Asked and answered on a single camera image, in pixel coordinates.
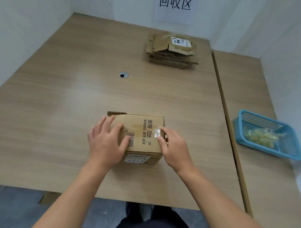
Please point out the person's left hand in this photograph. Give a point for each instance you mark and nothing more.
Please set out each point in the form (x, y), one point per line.
(104, 145)

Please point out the person's right hand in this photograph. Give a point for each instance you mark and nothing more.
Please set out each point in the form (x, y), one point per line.
(176, 152)

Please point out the person's left little finger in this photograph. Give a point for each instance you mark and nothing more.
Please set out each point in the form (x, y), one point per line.
(92, 133)

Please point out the person's right thumb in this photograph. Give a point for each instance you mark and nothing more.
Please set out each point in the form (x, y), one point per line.
(162, 143)

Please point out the person's left middle finger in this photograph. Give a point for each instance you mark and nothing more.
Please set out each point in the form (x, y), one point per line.
(109, 124)

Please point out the person's left thumb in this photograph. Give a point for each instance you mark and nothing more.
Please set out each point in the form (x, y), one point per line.
(124, 143)

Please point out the brown taped cardboard box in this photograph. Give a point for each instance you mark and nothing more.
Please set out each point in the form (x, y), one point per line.
(143, 131)

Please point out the person's right forearm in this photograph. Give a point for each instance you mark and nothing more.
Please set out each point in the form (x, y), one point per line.
(216, 199)

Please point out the person's left forearm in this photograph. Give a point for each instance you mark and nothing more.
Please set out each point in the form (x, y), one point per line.
(73, 195)

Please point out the person's dark trousers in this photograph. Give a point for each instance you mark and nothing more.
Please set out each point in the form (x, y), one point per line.
(150, 218)

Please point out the stack of flattened cardboard boxes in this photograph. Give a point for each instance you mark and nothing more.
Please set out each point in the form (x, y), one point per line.
(172, 50)

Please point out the pile of yellow-green packets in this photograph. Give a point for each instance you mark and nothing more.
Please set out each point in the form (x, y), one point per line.
(261, 137)

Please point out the blue plastic basket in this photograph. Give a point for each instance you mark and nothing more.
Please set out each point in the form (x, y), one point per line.
(288, 143)

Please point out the white paper wall sign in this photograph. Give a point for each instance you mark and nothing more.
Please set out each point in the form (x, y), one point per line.
(174, 13)

